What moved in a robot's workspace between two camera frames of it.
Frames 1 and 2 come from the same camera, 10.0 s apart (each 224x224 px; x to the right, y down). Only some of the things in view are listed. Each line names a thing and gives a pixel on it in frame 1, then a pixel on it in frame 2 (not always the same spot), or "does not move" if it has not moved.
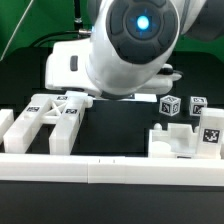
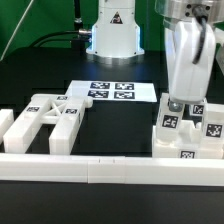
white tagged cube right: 196,105 does not move
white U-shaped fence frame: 102,169 does not move
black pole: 78,21 does not move
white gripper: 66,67 to 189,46
